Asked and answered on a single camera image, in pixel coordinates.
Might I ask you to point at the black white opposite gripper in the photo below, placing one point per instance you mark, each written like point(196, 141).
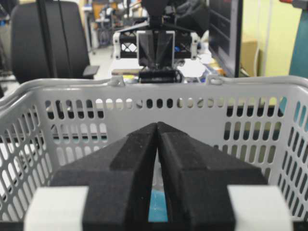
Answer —
point(158, 47)

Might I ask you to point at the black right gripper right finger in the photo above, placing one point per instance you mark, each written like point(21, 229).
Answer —
point(214, 191)

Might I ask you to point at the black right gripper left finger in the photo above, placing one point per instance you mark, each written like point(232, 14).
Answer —
point(108, 190)

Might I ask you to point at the blue dustpan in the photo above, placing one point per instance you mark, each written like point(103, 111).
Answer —
point(158, 207)

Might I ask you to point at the grey plastic shopping basket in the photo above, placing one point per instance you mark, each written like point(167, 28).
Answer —
point(48, 123)

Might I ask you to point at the black computer monitor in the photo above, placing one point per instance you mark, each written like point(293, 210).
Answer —
point(225, 34)

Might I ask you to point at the cardboard box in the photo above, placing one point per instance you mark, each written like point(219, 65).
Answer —
point(249, 55)

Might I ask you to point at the black office chair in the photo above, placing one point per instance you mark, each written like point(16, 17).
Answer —
point(48, 41)

